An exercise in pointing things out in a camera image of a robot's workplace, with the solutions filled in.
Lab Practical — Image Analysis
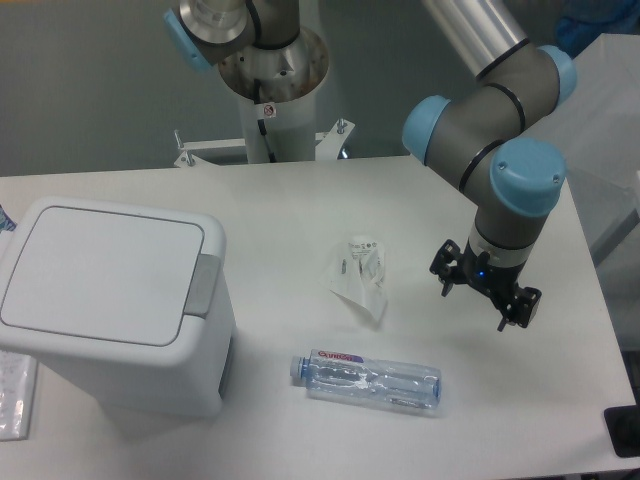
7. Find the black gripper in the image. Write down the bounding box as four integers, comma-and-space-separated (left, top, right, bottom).
429, 239, 542, 332

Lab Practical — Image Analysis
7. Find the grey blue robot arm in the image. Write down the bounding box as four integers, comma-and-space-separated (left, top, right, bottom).
163, 1, 577, 327

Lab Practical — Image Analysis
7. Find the white trash can lid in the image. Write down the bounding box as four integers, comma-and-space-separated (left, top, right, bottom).
1, 202, 205, 347

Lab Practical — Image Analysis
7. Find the white trash can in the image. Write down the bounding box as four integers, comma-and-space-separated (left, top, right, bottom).
1, 196, 236, 417

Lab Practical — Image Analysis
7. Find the clear plastic water bottle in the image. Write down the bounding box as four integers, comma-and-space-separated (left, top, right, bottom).
290, 350, 442, 410

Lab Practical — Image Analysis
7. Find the black device at edge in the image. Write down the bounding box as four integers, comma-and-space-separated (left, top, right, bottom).
604, 405, 639, 458

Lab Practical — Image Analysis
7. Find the blue cloth in corner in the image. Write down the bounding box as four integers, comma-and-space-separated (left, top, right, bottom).
555, 1, 639, 57

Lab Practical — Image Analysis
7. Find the blue patterned object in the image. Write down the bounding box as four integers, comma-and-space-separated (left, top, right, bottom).
0, 206, 16, 232

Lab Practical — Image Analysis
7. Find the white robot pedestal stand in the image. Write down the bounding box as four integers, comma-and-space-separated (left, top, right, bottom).
174, 27, 355, 167

